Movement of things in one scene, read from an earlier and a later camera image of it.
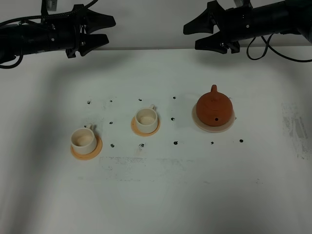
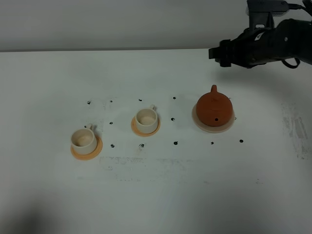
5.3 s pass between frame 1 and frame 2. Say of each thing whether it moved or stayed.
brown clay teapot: stayed
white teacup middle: stayed
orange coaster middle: stayed
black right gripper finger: moved
